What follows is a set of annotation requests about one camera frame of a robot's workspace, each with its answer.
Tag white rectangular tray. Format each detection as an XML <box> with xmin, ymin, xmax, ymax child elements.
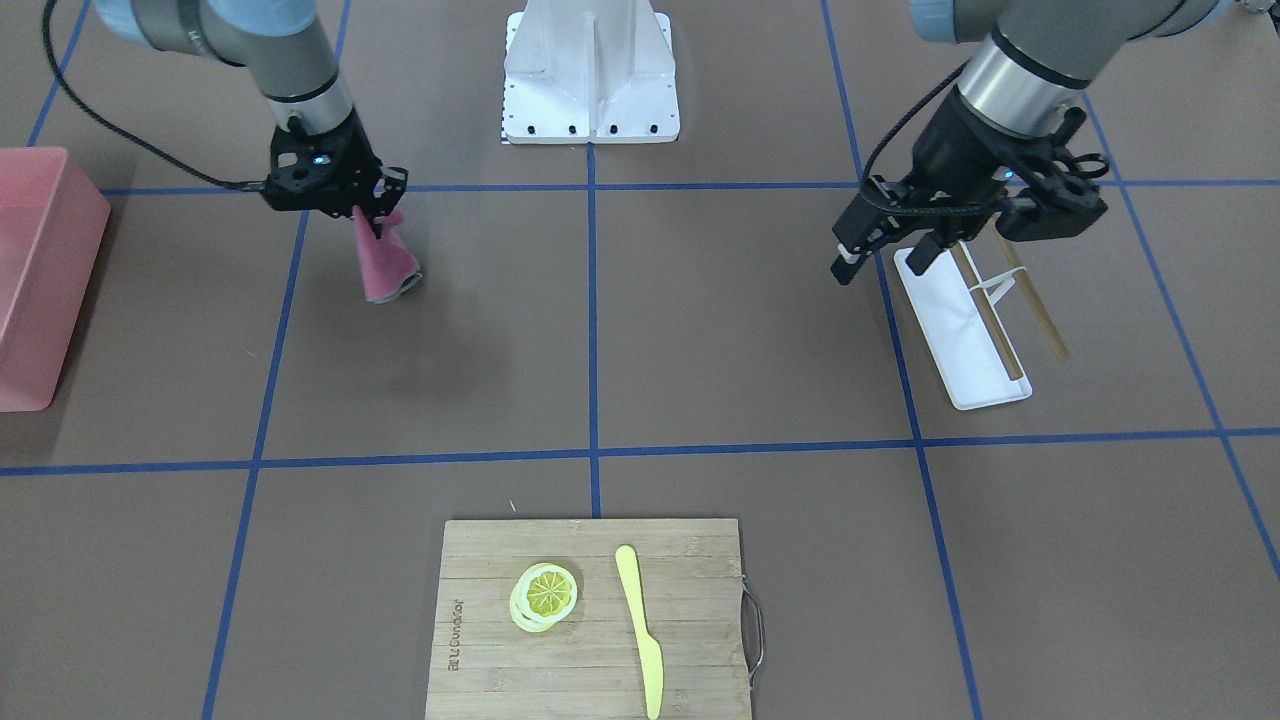
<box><xmin>893</xmin><ymin>249</ymin><xmax>1033</xmax><ymax>411</ymax></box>

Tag wooden cutting board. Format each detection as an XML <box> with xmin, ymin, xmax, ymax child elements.
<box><xmin>424</xmin><ymin>518</ymin><xmax>753</xmax><ymax>719</ymax></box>

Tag pink plastic bin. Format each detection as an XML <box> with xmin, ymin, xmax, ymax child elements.
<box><xmin>1</xmin><ymin>147</ymin><xmax>110</xmax><ymax>413</ymax></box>

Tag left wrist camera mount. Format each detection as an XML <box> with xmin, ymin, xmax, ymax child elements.
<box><xmin>996</xmin><ymin>106</ymin><xmax>1111</xmax><ymax>243</ymax></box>

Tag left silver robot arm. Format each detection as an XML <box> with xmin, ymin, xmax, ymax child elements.
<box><xmin>831</xmin><ymin>1</ymin><xmax>1226</xmax><ymax>284</ymax></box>

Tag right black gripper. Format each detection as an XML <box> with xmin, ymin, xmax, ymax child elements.
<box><xmin>262</xmin><ymin>110</ymin><xmax>408</xmax><ymax>240</ymax></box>

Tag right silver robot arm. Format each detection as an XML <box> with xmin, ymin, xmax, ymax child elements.
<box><xmin>93</xmin><ymin>1</ymin><xmax>407</xmax><ymax>240</ymax></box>

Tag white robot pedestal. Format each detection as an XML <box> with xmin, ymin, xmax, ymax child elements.
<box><xmin>500</xmin><ymin>1</ymin><xmax>681</xmax><ymax>145</ymax></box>

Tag wooden chopstick beside tray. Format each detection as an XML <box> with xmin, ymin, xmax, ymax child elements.
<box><xmin>997</xmin><ymin>234</ymin><xmax>1071</xmax><ymax>364</ymax></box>

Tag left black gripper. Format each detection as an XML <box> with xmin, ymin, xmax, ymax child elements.
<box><xmin>829</xmin><ymin>88</ymin><xmax>1015</xmax><ymax>286</ymax></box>

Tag yellow lemon slices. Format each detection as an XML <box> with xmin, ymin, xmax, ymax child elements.
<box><xmin>508</xmin><ymin>562</ymin><xmax>579</xmax><ymax>633</ymax></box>

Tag wooden chopstick on tray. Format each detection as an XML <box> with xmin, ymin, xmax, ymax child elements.
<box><xmin>948</xmin><ymin>243</ymin><xmax>1027</xmax><ymax>380</ymax></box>

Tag yellow plastic knife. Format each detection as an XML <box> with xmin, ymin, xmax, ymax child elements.
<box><xmin>614</xmin><ymin>544</ymin><xmax>666</xmax><ymax>719</ymax></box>

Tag pink cloth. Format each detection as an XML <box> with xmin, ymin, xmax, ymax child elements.
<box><xmin>353</xmin><ymin>206</ymin><xmax>422</xmax><ymax>304</ymax></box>

